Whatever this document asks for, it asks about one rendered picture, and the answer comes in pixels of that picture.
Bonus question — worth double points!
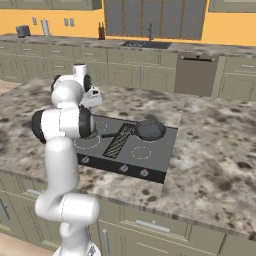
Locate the silver door handle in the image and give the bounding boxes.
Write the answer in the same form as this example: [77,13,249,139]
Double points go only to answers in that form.
[101,228,111,256]
[0,198,11,221]

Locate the dark sink basin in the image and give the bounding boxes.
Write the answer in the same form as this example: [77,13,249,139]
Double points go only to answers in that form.
[120,40,173,50]

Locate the dark sink tap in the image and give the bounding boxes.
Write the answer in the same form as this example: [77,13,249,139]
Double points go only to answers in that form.
[147,22,155,42]

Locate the grey dishwasher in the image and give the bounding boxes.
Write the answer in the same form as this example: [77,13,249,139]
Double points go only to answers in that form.
[173,55,220,98]

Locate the dark grey frying pan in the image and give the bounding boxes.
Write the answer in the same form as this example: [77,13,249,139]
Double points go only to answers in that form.
[101,119,167,142]

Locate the olive base cupboard run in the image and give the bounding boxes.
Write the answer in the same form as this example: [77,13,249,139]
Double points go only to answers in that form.
[0,40,178,94]
[211,55,256,103]

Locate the grey window shutters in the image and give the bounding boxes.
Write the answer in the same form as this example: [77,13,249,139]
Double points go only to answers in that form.
[103,0,208,41]

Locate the olive island drawer front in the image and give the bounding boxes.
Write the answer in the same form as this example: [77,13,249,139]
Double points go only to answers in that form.
[0,171,50,203]
[98,198,191,238]
[187,222,227,256]

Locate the white paper towel roll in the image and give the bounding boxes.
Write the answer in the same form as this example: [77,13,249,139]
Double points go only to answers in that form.
[40,19,51,37]

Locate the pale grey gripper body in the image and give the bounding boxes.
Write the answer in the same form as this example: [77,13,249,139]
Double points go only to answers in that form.
[81,85,104,110]

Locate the olive wall cupboards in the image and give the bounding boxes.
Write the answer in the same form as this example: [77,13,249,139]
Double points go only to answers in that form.
[208,0,256,14]
[0,0,103,11]

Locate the silver drawer handle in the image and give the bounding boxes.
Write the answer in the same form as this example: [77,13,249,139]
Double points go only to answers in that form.
[135,218,171,234]
[26,188,45,198]

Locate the grey toaster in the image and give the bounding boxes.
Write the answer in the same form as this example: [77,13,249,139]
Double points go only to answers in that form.
[15,24,32,38]

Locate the brown knife block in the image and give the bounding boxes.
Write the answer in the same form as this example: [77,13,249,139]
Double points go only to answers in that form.
[97,21,106,41]

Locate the black hob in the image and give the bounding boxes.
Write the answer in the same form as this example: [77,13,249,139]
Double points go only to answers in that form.
[71,114,179,185]

